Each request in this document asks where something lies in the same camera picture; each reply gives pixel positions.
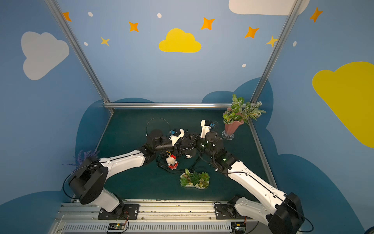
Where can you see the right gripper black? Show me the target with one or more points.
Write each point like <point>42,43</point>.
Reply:
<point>198,143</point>

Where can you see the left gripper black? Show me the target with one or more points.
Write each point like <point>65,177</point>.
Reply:
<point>181,143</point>

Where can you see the black leather handbag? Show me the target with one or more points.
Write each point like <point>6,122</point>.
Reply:
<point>161,159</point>

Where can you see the white kitty plush charm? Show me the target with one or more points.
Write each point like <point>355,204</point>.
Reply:
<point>171,161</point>

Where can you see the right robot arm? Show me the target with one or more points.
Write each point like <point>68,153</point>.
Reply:
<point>281,212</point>

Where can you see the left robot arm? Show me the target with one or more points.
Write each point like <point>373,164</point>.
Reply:
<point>87,182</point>

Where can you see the succulent plants white tray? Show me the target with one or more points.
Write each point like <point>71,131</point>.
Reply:
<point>194,180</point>

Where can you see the pink vase with plant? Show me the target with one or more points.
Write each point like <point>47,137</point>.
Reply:
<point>239,113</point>

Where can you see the right green circuit board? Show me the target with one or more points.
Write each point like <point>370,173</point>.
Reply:
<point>238,228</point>

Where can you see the green circuit board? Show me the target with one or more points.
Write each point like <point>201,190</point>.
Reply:
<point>238,228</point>
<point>117,227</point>

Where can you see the purple lavender plant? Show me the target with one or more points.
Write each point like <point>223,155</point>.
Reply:
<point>81,157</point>

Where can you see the left green circuit board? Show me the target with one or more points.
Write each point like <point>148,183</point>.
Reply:
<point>117,227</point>

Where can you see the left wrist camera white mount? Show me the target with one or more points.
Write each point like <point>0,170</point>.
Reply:
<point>176,136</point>

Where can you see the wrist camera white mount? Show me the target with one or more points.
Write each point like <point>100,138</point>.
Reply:
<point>207,126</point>
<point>176,136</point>

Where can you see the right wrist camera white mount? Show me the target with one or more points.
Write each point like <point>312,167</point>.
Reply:
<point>207,126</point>

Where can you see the front aluminium rail bench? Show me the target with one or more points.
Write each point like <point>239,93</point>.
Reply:
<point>154,217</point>

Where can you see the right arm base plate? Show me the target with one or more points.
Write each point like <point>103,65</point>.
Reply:
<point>226,211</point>

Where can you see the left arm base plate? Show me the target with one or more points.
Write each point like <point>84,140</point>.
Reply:
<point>122,212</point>

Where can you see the aluminium back rail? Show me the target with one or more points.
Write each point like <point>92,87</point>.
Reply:
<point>128,105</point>

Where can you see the aluminium right post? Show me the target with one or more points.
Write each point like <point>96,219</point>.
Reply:
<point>283,36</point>

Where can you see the aluminium post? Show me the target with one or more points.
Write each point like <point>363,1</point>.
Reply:
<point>283,36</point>
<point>73,41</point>

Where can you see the aluminium left post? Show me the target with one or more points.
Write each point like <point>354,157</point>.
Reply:
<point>73,41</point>

